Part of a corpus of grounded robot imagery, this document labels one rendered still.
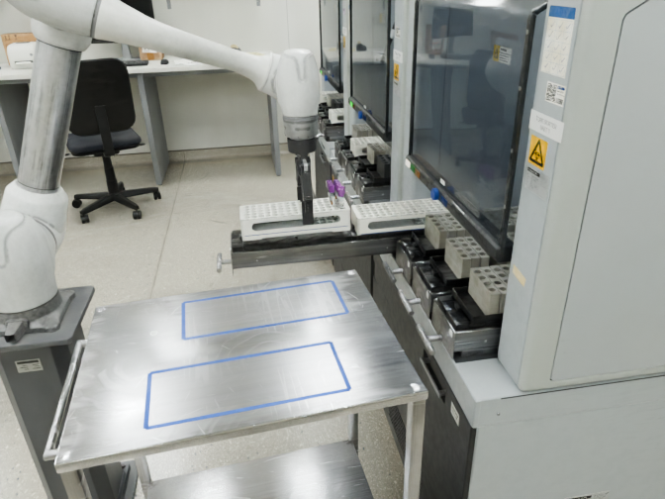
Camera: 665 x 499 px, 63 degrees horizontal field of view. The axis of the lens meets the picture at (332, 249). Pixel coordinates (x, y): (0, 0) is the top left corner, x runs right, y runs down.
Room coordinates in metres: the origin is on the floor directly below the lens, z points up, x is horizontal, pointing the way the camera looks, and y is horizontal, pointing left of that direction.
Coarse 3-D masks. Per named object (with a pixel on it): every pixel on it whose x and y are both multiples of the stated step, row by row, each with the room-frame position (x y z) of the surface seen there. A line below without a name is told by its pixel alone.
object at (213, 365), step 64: (128, 320) 0.96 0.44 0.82; (192, 320) 0.95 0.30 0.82; (256, 320) 0.94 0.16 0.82; (320, 320) 0.94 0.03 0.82; (384, 320) 0.93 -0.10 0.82; (64, 384) 0.80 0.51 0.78; (128, 384) 0.75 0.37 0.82; (192, 384) 0.75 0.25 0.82; (256, 384) 0.74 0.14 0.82; (320, 384) 0.74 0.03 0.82; (384, 384) 0.73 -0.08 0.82; (64, 448) 0.61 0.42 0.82; (128, 448) 0.61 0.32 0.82; (320, 448) 1.10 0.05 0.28
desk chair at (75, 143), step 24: (96, 72) 3.41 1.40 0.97; (120, 72) 3.48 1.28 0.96; (96, 96) 3.41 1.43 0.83; (120, 96) 3.48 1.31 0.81; (72, 120) 3.35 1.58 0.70; (96, 120) 3.42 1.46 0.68; (120, 120) 3.49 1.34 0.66; (72, 144) 3.44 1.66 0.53; (96, 144) 3.43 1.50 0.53; (120, 144) 3.47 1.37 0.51; (144, 144) 3.73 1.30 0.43; (96, 192) 3.66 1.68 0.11; (120, 192) 3.63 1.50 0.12; (144, 192) 3.71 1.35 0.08
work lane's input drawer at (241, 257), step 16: (352, 224) 1.41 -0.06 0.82; (240, 240) 1.34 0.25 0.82; (256, 240) 1.36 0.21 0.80; (272, 240) 1.36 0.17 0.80; (288, 240) 1.36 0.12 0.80; (304, 240) 1.36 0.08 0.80; (320, 240) 1.33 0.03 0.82; (336, 240) 1.34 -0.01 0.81; (352, 240) 1.34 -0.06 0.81; (368, 240) 1.34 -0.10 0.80; (384, 240) 1.35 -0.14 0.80; (240, 256) 1.28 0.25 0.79; (256, 256) 1.29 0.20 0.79; (272, 256) 1.30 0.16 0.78; (288, 256) 1.30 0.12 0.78; (304, 256) 1.31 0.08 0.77; (320, 256) 1.32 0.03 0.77; (336, 256) 1.32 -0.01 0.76; (352, 256) 1.33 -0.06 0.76
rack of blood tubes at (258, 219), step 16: (240, 208) 1.38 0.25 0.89; (256, 208) 1.38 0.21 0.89; (272, 208) 1.37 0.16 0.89; (288, 208) 1.38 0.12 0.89; (320, 208) 1.37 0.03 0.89; (336, 208) 1.36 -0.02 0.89; (240, 224) 1.31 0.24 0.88; (256, 224) 1.40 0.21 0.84; (272, 224) 1.40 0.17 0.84; (288, 224) 1.39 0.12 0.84; (320, 224) 1.34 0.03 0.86; (336, 224) 1.34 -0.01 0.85
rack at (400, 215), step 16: (352, 208) 1.43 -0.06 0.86; (368, 208) 1.42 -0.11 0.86; (384, 208) 1.42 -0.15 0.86; (400, 208) 1.43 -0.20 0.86; (416, 208) 1.41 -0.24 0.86; (432, 208) 1.42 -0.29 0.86; (368, 224) 1.44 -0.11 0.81; (384, 224) 1.44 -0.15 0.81; (400, 224) 1.43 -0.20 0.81; (416, 224) 1.42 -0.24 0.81
